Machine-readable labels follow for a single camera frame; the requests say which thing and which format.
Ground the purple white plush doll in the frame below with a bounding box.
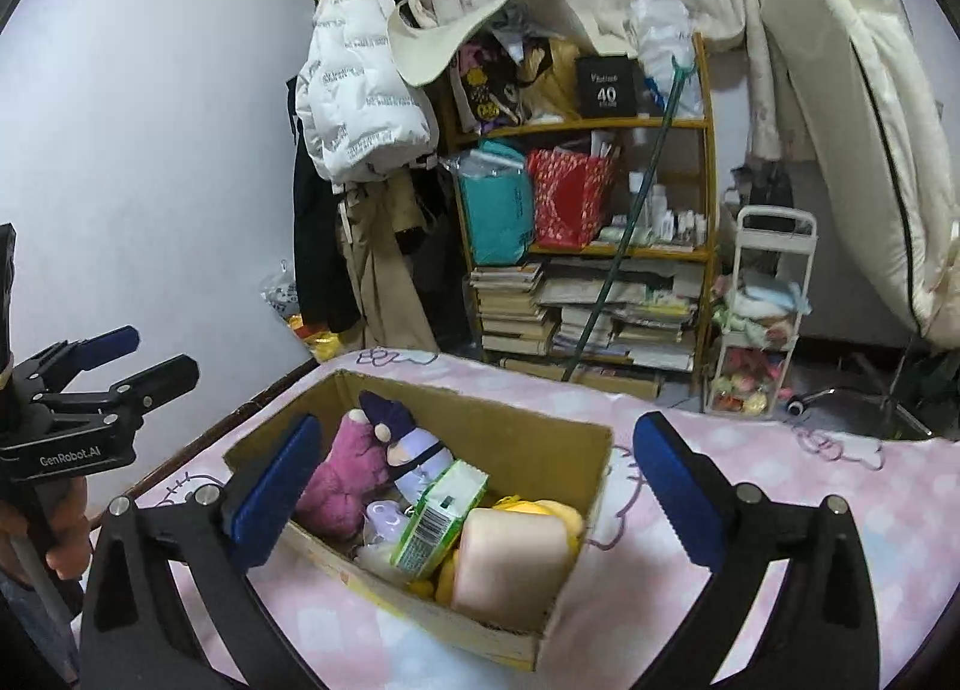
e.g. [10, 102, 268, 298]
[358, 390, 455, 548]

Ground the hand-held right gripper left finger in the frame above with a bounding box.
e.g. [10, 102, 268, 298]
[79, 412, 325, 690]

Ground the wooden shelf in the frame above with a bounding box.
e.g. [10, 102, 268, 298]
[442, 34, 717, 398]

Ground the beige brimmed hat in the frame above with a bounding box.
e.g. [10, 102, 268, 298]
[388, 0, 601, 89]

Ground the pink printed bed sheet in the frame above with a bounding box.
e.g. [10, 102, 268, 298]
[135, 349, 960, 690]

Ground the cardboard box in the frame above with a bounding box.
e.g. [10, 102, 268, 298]
[223, 369, 614, 672]

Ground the chair base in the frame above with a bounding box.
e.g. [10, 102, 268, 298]
[780, 345, 938, 440]

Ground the row of white bottles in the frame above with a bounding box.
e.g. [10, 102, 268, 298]
[626, 169, 710, 248]

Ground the black printed tote bag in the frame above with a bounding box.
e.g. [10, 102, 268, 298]
[450, 37, 526, 132]

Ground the clear patterned plastic bag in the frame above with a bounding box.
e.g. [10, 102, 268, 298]
[261, 261, 301, 320]

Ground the beige coat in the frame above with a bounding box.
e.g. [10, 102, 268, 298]
[337, 169, 440, 353]

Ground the black box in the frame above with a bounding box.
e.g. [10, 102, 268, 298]
[575, 54, 638, 119]

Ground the light blue cloth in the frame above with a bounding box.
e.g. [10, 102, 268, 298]
[731, 277, 815, 320]

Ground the yellow red packet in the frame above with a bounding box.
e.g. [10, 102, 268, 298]
[289, 315, 342, 365]

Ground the white plastic bag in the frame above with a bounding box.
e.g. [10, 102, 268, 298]
[628, 0, 695, 98]

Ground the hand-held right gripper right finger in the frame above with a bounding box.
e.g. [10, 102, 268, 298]
[632, 411, 880, 690]

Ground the stack of books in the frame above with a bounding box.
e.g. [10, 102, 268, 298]
[469, 259, 706, 398]

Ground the cream mattress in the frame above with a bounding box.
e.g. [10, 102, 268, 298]
[761, 0, 960, 350]

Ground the white puffer jacket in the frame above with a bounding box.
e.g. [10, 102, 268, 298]
[295, 0, 440, 185]

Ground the white trolley cart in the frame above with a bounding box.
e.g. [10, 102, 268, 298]
[703, 205, 818, 421]

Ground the yellow bag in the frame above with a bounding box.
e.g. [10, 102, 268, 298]
[517, 37, 582, 121]

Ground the dark cloth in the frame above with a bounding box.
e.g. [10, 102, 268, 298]
[724, 165, 796, 218]

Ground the person's left hand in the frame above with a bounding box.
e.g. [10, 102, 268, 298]
[0, 476, 95, 586]

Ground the green pole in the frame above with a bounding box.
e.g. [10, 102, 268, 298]
[561, 56, 695, 383]

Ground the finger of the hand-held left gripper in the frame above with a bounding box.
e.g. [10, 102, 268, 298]
[34, 354, 201, 428]
[15, 325, 141, 395]

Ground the red gift bag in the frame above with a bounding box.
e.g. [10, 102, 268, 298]
[525, 148, 617, 250]

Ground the teal bag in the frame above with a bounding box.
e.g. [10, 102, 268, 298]
[454, 139, 537, 267]

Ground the yellow plush toy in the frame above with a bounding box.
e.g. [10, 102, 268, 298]
[491, 496, 584, 556]

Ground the green tissue pack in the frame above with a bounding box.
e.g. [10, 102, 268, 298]
[390, 460, 490, 581]

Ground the black coat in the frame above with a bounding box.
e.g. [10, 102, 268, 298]
[285, 75, 361, 335]

